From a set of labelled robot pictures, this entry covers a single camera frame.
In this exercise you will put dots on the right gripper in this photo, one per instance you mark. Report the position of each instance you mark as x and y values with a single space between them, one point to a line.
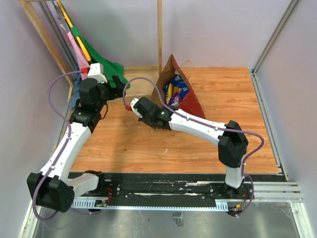
142 120

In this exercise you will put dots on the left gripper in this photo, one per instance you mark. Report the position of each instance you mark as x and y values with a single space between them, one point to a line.
115 91

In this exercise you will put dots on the red brown paper bag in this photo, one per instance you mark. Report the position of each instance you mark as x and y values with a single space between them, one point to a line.
190 104

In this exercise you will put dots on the purple candy bag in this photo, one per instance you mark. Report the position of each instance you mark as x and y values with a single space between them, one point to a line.
175 100

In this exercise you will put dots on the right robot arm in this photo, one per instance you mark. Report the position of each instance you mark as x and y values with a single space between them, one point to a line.
232 146

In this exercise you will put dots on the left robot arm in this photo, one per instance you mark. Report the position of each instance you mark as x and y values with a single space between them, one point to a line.
51 187

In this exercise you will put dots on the blue chips bag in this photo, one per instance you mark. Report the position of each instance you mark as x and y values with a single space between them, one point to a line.
176 84

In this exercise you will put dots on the green cloth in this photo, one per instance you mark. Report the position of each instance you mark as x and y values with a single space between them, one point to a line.
110 68

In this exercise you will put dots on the pink cloth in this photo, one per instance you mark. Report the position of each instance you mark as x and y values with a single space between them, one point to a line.
81 60

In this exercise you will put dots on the blue grey cloth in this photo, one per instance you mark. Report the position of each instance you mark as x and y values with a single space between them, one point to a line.
75 92

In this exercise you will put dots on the yellow hanger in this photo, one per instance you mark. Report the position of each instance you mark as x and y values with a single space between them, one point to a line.
78 39

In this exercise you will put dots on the wooden clothes rack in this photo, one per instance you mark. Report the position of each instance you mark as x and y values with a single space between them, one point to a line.
149 71

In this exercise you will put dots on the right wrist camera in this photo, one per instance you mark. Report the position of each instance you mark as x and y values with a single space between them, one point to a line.
133 105

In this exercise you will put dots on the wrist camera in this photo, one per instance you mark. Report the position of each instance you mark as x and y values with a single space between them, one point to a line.
96 72
133 105

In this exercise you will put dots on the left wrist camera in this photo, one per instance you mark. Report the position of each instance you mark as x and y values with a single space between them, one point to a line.
96 72

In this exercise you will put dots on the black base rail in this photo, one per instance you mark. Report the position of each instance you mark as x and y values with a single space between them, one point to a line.
172 189

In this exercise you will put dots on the left aluminium frame post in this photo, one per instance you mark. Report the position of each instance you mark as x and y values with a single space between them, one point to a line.
59 33

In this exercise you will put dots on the aluminium frame post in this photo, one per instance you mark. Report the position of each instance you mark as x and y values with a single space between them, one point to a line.
293 4
59 33

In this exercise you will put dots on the grey slotted cable duct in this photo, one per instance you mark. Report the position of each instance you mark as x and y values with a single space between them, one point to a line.
97 204

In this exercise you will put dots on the front aluminium rail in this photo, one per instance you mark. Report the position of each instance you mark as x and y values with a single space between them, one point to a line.
277 192

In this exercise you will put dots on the right aluminium frame post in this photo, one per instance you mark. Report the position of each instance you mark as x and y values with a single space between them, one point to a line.
293 4

